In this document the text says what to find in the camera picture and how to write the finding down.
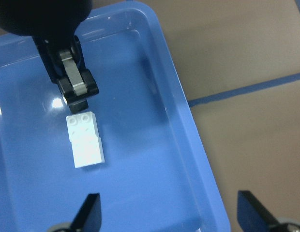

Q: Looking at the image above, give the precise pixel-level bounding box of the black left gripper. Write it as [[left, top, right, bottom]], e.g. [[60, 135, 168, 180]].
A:
[[0, 0, 99, 114]]

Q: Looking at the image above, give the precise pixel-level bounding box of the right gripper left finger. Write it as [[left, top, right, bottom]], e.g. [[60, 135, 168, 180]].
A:
[[48, 193, 102, 232]]

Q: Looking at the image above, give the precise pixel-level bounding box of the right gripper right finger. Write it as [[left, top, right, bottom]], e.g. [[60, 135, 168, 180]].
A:
[[237, 190, 300, 232]]

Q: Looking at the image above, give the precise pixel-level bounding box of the long white block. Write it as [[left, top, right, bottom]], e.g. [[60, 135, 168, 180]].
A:
[[70, 136, 105, 168]]

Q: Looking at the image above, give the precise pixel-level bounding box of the small white block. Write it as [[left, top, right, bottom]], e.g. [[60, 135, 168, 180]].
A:
[[66, 111, 100, 142]]

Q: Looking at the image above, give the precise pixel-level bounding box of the blue plastic tray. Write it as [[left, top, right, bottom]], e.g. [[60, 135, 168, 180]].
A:
[[0, 0, 230, 232]]

